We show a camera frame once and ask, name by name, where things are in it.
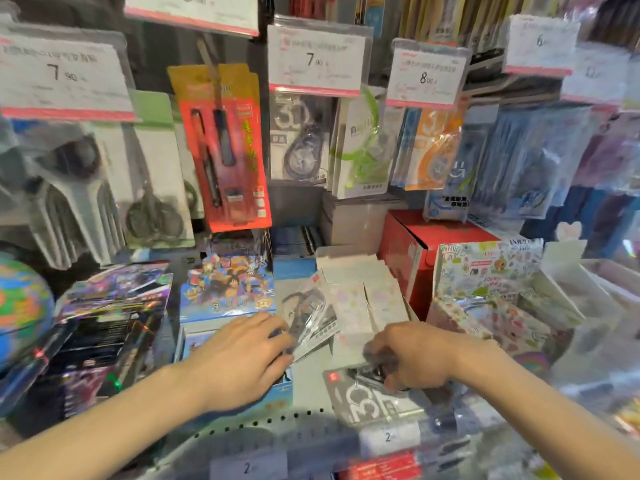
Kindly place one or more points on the clear blister compass package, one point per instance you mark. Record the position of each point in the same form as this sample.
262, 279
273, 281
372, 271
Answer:
460, 194

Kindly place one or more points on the blue cartoon card display box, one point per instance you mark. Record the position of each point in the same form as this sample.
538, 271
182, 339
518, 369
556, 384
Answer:
192, 339

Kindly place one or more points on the orange pen set packages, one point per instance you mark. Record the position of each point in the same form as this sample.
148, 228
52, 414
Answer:
225, 144

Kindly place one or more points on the grey 30 pack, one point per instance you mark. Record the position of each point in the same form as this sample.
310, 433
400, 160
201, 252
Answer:
360, 404
300, 139

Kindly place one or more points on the white price tag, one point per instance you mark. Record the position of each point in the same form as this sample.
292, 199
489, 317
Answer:
595, 74
317, 59
195, 9
425, 77
540, 44
65, 74

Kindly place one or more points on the person's right forearm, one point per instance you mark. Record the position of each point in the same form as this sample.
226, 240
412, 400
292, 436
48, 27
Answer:
565, 414

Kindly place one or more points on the stack of blue striped packets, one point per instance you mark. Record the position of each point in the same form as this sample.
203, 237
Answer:
297, 240

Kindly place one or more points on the person's left forearm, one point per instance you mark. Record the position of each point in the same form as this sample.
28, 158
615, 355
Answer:
90, 429

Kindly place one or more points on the person's right hand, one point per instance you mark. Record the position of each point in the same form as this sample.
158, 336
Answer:
435, 354

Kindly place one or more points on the blue globe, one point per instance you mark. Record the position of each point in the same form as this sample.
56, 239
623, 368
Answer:
22, 304

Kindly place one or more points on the scissors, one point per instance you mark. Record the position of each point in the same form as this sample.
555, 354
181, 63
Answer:
155, 159

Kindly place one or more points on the white pastel print box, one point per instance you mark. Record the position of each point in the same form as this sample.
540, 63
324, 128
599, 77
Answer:
375, 294

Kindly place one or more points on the row of red packets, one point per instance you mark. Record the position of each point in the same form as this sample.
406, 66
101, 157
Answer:
380, 467

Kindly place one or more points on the grey perforated metal shelf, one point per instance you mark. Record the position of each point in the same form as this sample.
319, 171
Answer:
300, 429

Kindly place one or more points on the row of blue stationery packs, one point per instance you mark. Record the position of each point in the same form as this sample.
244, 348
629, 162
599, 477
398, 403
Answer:
540, 159

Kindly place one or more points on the orange correction tape pack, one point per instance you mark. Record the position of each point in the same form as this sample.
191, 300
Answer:
435, 149

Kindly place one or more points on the red cardboard box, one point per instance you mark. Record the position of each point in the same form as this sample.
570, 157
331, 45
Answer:
435, 229

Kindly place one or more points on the person's left hand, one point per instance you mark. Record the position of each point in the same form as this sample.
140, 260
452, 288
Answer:
240, 364

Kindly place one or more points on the clear packs of grey scissors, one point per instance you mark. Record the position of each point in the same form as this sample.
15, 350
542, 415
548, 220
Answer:
70, 194

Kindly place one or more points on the pile of correction tape packages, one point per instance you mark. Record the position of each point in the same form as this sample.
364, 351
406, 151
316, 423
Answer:
310, 314

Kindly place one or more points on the black holographic card box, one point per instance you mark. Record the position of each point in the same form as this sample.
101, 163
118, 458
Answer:
100, 334

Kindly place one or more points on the green correction tape package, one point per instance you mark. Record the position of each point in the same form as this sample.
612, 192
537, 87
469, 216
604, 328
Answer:
365, 144

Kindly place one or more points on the pink purple stationery packs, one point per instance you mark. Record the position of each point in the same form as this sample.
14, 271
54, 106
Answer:
610, 169

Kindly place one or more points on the pink heart figure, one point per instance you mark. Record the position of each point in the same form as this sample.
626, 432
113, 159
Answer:
569, 230

